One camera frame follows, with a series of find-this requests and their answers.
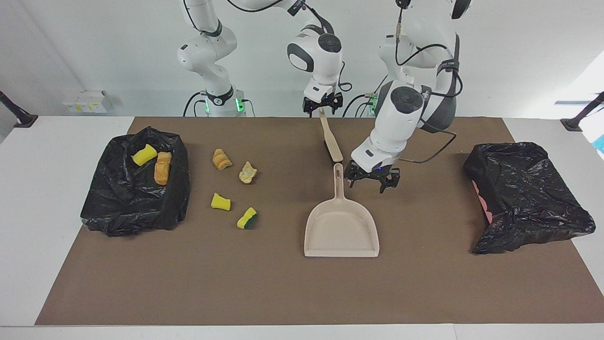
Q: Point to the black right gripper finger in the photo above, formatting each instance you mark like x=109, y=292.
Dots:
x=334, y=111
x=312, y=112

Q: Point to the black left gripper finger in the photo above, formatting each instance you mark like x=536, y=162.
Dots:
x=352, y=182
x=384, y=186

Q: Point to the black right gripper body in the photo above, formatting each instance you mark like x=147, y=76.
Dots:
x=323, y=101

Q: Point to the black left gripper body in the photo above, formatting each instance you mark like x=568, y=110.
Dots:
x=373, y=172

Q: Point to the beige brush with black bristles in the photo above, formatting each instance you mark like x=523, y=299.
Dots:
x=332, y=146

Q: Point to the beige plastic dustpan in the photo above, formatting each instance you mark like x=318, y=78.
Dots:
x=342, y=233

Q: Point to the orange striped croissant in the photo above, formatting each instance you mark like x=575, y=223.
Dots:
x=222, y=159

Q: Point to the yellow sponge piece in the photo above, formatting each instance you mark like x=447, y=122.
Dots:
x=220, y=202

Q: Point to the brown peanut shaped bread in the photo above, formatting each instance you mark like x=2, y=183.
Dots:
x=162, y=174

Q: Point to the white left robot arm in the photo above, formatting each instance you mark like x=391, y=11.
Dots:
x=401, y=123

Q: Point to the black bag lined pink bin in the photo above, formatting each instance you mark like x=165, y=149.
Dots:
x=528, y=198

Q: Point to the brown table mat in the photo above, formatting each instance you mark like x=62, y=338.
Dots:
x=283, y=283

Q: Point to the blue object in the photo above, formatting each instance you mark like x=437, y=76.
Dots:
x=600, y=144

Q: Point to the black camera stand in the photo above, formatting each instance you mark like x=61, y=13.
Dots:
x=21, y=119
x=575, y=122

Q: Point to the white wall box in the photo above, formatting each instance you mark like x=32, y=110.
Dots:
x=85, y=101

